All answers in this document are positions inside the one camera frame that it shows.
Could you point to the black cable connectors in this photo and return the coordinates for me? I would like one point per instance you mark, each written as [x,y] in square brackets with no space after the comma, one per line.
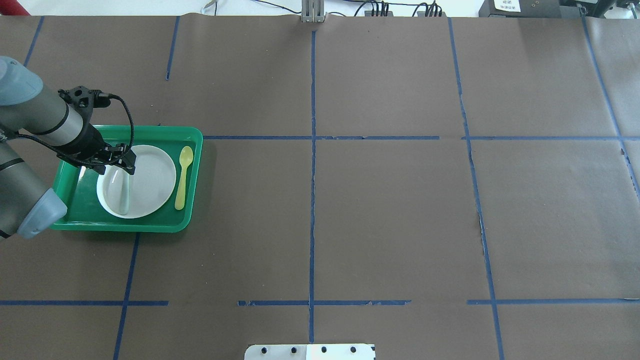
[385,9]

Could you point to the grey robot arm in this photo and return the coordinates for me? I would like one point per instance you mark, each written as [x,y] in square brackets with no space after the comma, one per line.
[40,123]

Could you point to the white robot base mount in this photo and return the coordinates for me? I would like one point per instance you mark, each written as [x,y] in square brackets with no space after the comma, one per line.
[314,351]

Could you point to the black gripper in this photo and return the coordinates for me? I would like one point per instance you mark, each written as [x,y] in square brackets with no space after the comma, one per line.
[88,141]

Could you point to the white round plate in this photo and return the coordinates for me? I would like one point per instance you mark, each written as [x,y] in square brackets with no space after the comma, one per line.
[151,185]

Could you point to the grey metal bracket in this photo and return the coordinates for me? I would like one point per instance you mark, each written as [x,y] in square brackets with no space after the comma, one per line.
[313,11]

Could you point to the green plastic tray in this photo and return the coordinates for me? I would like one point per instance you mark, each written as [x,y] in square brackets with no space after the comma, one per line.
[76,187]

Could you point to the yellow plastic spoon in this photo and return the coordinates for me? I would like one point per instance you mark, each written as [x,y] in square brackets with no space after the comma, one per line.
[186,159]

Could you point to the red object at corner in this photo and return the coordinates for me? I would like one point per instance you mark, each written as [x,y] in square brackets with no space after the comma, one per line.
[12,8]

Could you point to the pale green plastic fork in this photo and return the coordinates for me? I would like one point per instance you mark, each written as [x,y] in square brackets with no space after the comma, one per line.
[117,191]

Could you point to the black device box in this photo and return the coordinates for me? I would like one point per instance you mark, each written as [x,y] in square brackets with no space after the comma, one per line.
[520,9]

